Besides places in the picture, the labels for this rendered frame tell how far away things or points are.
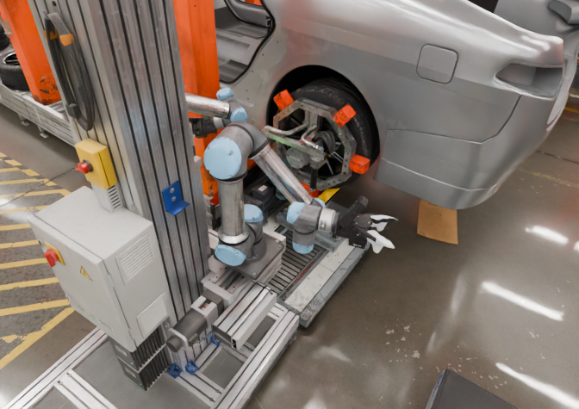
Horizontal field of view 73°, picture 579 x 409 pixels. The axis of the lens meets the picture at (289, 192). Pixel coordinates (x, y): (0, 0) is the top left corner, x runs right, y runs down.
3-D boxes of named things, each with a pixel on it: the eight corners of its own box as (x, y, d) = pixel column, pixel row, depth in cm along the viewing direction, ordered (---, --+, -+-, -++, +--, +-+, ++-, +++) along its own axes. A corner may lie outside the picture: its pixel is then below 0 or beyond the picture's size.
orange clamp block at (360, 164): (354, 164, 227) (368, 169, 223) (347, 170, 222) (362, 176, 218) (356, 153, 222) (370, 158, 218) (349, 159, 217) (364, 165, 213)
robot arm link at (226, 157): (257, 246, 158) (254, 127, 124) (242, 274, 147) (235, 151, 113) (229, 239, 161) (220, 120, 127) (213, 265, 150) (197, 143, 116)
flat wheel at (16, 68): (79, 67, 460) (73, 46, 445) (57, 90, 408) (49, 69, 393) (20, 66, 454) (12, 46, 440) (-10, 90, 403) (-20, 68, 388)
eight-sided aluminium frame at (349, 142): (348, 196, 241) (362, 116, 207) (343, 201, 236) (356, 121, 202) (277, 164, 264) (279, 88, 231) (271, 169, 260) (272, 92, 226)
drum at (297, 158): (323, 157, 237) (326, 137, 228) (303, 173, 223) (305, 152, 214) (304, 149, 243) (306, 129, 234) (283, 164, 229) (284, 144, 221)
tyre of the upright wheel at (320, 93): (338, 53, 225) (278, 112, 275) (316, 65, 210) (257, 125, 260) (406, 145, 229) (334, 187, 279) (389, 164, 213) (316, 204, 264)
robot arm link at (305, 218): (292, 213, 137) (293, 195, 132) (322, 221, 135) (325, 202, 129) (284, 228, 131) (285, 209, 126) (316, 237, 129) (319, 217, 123)
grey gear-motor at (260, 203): (289, 216, 298) (290, 179, 277) (252, 248, 271) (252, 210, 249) (270, 207, 306) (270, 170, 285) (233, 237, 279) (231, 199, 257)
